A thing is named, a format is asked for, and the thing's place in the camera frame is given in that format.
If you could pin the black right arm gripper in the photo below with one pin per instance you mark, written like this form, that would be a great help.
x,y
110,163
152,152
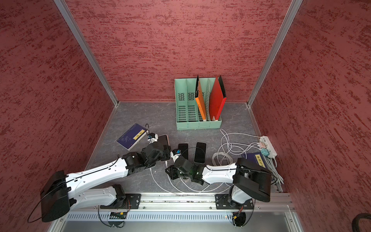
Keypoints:
x,y
172,169

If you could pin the aluminium corner post right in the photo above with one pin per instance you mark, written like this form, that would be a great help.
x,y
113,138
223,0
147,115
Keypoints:
x,y
287,22

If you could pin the aluminium corner post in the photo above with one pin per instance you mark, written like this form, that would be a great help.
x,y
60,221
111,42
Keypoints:
x,y
287,22
69,19

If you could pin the pink case phone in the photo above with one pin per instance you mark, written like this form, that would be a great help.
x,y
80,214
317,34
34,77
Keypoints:
x,y
183,147

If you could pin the aluminium corner post left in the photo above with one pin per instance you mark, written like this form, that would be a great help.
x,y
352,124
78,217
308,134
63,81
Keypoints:
x,y
69,19

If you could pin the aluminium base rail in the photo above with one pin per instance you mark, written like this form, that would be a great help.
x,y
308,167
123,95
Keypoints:
x,y
185,201

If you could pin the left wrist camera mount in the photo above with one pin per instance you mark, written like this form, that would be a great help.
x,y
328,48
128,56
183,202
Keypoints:
x,y
152,137

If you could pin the white power strip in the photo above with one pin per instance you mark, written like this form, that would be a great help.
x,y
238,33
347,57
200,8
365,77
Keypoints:
x,y
267,147

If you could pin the white case phone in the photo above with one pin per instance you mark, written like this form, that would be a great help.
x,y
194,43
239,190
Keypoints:
x,y
200,153

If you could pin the purple book yellow label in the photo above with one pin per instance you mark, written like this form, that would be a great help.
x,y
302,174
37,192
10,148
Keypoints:
x,y
132,136

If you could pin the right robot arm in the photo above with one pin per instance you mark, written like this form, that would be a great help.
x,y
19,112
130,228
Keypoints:
x,y
248,180

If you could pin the red folder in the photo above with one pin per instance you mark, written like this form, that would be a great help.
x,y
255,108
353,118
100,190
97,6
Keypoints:
x,y
217,99

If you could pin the dark phone far left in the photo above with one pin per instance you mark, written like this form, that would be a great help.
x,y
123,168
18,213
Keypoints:
x,y
163,140

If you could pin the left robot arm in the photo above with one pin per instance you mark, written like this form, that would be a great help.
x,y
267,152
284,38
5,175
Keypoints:
x,y
64,192

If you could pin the orange folder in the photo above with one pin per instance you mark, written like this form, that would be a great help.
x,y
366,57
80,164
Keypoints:
x,y
200,99

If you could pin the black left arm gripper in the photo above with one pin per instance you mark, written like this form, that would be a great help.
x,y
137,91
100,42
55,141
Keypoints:
x,y
165,152

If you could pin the green file organizer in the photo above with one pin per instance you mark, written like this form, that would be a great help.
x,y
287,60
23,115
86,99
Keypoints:
x,y
188,116

